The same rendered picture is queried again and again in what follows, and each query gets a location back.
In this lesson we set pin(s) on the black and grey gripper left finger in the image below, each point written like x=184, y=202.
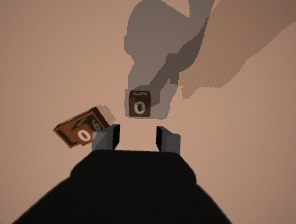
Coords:
x=106, y=139

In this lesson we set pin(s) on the brown rectangular tray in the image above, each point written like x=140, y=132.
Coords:
x=63, y=129

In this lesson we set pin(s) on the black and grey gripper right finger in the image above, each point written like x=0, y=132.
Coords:
x=167, y=141

